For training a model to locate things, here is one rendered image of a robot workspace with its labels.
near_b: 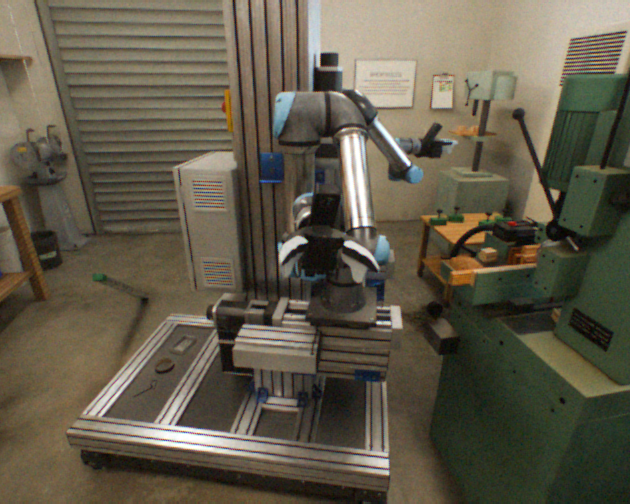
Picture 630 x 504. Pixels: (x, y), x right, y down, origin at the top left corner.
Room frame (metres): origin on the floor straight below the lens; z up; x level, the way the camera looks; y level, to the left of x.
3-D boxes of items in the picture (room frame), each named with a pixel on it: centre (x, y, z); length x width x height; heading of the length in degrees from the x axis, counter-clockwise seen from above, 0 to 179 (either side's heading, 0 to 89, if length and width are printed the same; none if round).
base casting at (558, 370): (1.00, -0.80, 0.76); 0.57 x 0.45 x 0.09; 12
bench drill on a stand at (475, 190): (3.46, -1.48, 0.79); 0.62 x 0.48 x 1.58; 5
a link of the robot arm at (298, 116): (1.06, 0.04, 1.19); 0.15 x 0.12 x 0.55; 96
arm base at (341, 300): (1.08, -0.09, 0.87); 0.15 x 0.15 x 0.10
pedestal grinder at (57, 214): (3.47, 2.51, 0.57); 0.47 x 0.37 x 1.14; 7
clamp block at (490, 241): (1.31, -0.74, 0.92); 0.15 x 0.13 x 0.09; 102
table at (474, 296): (1.22, -0.76, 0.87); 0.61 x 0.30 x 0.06; 102
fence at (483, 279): (1.08, -0.79, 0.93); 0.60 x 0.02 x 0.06; 102
